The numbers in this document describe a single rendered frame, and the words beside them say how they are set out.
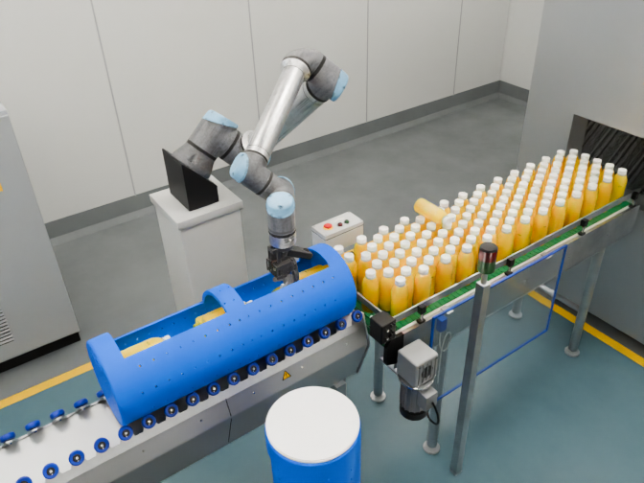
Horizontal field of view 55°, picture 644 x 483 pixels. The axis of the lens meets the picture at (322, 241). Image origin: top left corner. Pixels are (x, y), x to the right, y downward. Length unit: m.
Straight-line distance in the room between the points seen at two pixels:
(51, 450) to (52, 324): 1.73
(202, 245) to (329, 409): 1.19
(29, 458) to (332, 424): 0.93
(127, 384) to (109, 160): 3.13
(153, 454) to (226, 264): 1.12
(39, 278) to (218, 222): 1.20
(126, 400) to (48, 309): 1.88
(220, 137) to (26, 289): 1.47
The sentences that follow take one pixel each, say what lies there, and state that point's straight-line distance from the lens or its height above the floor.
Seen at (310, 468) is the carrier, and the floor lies 1.01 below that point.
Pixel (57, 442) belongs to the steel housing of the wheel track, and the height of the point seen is 0.93.
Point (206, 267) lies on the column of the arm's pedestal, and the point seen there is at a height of 0.81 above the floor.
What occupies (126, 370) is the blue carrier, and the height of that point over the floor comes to 1.20.
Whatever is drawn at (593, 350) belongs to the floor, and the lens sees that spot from 3.83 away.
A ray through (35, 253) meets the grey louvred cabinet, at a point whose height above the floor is 0.68.
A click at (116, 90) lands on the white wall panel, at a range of 4.71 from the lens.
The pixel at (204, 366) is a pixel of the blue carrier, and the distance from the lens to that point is 1.97.
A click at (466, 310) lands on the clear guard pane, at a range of 2.50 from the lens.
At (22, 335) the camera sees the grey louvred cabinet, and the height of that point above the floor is 0.21.
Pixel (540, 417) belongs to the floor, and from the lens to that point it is 3.39.
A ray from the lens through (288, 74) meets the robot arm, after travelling 2.29.
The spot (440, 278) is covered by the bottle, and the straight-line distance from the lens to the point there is 2.48.
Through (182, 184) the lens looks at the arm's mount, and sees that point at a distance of 2.74.
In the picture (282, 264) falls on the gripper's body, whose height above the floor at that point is 1.28.
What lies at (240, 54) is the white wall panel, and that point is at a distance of 5.04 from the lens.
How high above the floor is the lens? 2.48
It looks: 34 degrees down
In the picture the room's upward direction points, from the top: 2 degrees counter-clockwise
